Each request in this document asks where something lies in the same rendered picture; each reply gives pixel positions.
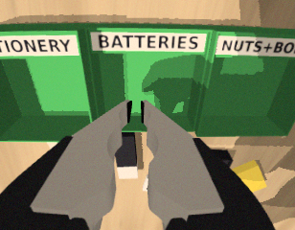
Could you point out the green rack of labelled bins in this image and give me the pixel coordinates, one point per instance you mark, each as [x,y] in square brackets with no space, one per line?
[43,99]

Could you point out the black 9v battery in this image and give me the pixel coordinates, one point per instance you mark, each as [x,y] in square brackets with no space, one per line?
[224,155]

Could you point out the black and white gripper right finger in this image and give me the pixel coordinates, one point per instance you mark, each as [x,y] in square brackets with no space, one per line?
[187,180]

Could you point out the white domino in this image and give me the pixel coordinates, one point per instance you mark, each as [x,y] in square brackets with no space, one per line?
[51,144]
[145,186]

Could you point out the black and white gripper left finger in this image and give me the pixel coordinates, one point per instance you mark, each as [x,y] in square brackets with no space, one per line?
[74,179]

